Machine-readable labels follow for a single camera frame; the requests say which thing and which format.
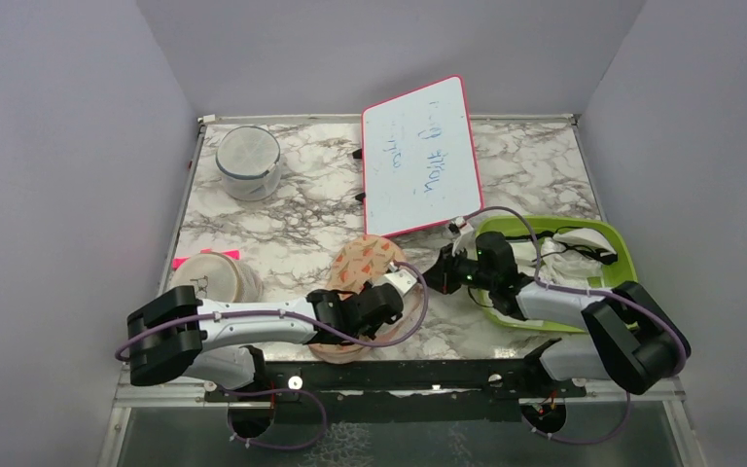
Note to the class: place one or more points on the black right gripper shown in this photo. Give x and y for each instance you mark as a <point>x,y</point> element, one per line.
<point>441,275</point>

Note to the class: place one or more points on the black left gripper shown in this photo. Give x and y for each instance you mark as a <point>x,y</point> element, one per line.
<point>372,331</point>

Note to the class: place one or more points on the floral mesh laundry bag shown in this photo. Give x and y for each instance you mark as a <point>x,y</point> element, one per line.
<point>358,261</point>

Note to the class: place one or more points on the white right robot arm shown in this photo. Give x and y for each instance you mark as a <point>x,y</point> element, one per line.
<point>625,336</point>

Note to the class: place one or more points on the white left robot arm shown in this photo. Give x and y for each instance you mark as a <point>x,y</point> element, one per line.
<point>167,337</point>

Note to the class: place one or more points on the beige cylindrical mesh laundry bag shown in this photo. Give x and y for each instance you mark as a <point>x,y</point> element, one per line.
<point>220,279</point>

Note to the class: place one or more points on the white cylindrical mesh bag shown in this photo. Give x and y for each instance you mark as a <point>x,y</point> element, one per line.
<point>249,160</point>

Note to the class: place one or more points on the pink framed whiteboard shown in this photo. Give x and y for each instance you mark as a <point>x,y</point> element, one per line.
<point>420,165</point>

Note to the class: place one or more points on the pink sticky note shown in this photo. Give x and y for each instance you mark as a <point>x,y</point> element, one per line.
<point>178,262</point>

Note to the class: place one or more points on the green plastic tray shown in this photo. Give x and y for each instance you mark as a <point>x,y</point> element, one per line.
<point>519,238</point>

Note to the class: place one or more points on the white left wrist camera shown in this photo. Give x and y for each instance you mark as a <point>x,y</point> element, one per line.
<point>402,281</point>

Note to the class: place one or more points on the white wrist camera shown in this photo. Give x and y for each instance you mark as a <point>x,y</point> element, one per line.
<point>402,281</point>
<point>462,233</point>

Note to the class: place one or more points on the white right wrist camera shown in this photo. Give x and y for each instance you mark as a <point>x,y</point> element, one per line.
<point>462,233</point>

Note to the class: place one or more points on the black mounting rail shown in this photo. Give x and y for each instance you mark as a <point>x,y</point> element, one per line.
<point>397,391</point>

